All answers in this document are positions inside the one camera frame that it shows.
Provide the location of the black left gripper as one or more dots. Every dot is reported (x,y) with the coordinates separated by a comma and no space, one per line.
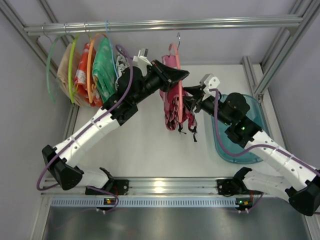
(161,74)

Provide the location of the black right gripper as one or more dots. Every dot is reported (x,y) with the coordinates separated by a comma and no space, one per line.
(197,100)

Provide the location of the pink plastic hanger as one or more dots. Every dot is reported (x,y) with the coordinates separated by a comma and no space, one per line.
(180,87)

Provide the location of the pink camouflage trousers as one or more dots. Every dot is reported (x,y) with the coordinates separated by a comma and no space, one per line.
(171,113)

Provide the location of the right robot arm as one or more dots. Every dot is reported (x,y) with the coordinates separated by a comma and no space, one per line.
(298,183)

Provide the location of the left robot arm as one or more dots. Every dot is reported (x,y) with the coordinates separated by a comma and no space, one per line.
(133,87)

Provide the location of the blue plastic hanger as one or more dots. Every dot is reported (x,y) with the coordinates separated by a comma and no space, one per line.
(112,49)

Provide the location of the orange plastic hanger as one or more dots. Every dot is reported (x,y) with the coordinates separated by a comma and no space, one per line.
(91,85)

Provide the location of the black white patterned garment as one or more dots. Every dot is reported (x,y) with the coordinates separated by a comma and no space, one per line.
(121,64)

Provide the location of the teal plastic bin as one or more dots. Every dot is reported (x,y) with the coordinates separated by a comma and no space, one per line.
(256,115)

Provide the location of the green patterned garment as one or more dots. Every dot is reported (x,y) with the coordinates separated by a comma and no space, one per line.
(103,70)

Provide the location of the orange patterned garment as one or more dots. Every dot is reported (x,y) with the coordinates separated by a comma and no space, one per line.
(80,80)

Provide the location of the beige garment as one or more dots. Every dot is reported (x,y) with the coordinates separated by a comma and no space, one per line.
(62,74)

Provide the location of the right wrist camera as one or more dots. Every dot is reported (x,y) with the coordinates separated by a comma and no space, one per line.
(208,82)

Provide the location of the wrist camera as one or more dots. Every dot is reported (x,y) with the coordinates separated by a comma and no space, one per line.
(140,60)
(208,82)

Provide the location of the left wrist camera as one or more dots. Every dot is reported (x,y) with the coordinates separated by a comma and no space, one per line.
(140,60)

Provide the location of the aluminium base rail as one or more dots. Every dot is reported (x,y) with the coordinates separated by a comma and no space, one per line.
(161,187)

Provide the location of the aluminium hanging rail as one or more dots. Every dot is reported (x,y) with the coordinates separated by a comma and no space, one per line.
(264,21)

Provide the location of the grey slotted cable duct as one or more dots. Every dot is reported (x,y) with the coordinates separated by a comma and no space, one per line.
(148,202)

